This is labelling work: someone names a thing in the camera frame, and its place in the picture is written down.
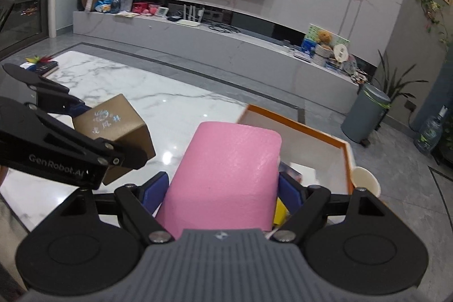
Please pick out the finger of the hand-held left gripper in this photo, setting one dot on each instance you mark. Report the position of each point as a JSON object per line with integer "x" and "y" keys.
{"x": 106, "y": 153}
{"x": 42, "y": 82}

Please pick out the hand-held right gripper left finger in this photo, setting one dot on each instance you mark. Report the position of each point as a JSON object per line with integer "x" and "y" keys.
{"x": 155, "y": 189}

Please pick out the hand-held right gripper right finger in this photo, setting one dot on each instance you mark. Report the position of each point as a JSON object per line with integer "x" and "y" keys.
{"x": 291, "y": 189}

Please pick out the dark printed card box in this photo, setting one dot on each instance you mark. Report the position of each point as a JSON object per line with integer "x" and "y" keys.
{"x": 292, "y": 171}

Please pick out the gold cardboard box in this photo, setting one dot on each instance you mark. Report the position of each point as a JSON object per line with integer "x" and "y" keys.
{"x": 116, "y": 125}

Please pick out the orange cardboard box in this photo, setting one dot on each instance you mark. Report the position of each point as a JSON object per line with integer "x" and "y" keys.
{"x": 311, "y": 146}

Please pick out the pink rectangular block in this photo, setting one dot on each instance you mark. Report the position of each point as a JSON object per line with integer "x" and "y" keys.
{"x": 226, "y": 174}

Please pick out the blue and white box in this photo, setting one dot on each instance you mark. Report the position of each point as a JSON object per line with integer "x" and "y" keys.
{"x": 30, "y": 67}

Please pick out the colourful feather shuttlecock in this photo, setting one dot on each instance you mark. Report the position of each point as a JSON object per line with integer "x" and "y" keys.
{"x": 39, "y": 58}

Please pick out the cream white chair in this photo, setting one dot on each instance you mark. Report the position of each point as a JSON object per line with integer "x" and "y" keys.
{"x": 366, "y": 180}

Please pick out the blue snack packet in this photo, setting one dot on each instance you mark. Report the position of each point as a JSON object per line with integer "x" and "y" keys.
{"x": 102, "y": 6}

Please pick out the grey pedal trash can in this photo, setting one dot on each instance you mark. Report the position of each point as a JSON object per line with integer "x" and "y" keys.
{"x": 364, "y": 114}

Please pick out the red pink gift box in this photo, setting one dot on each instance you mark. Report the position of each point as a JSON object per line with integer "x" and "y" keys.
{"x": 139, "y": 8}

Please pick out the black white cow figurines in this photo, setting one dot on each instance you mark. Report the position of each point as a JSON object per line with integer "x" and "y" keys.
{"x": 359, "y": 76}

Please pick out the patterned decorative plate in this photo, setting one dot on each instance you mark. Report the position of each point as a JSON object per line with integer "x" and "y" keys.
{"x": 349, "y": 68}

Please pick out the grey white woven basket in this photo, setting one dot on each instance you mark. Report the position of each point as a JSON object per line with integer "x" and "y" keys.
{"x": 322, "y": 53}

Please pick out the marble television console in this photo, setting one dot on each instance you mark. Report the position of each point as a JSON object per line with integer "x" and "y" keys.
{"x": 247, "y": 54}

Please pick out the white round hand fan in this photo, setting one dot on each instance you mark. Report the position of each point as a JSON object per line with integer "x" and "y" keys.
{"x": 340, "y": 53}

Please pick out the large clear water bottle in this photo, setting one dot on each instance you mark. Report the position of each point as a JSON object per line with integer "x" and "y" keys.
{"x": 430, "y": 134}

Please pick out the long-leaf potted plant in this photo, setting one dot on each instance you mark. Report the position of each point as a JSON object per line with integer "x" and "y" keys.
{"x": 393, "y": 79}

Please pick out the white router with antennas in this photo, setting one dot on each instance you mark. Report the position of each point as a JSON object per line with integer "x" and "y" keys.
{"x": 189, "y": 22}

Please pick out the brown teddy bear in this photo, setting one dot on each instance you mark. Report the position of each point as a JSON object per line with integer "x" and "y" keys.
{"x": 324, "y": 37}

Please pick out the trailing ivy plant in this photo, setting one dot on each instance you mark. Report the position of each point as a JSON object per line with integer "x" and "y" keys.
{"x": 430, "y": 12}

